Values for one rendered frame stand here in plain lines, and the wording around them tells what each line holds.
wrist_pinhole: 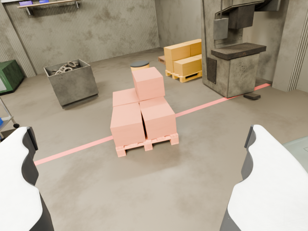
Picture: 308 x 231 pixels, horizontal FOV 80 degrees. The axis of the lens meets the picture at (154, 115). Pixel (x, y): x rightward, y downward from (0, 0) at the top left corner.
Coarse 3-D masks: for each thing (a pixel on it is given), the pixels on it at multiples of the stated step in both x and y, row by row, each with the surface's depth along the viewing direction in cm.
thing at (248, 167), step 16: (256, 128) 10; (256, 144) 9; (272, 144) 9; (256, 160) 8; (272, 160) 8; (288, 160) 8; (256, 176) 7; (272, 176) 7; (288, 176) 7; (304, 176) 7; (240, 192) 7; (256, 192) 7; (272, 192) 7; (288, 192) 7; (304, 192) 7; (240, 208) 6; (256, 208) 6; (272, 208) 6; (288, 208) 6; (304, 208) 6; (224, 224) 6; (240, 224) 6; (256, 224) 6; (272, 224) 6; (288, 224) 6; (304, 224) 6
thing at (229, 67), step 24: (216, 0) 296; (240, 0) 266; (264, 0) 290; (216, 24) 279; (240, 24) 287; (216, 48) 333; (240, 48) 313; (264, 48) 305; (216, 72) 348; (240, 72) 318
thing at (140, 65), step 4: (144, 60) 409; (132, 64) 396; (136, 64) 392; (140, 64) 387; (144, 64) 383; (148, 64) 392; (132, 68) 388; (136, 68) 383; (140, 68) 382; (144, 68) 385
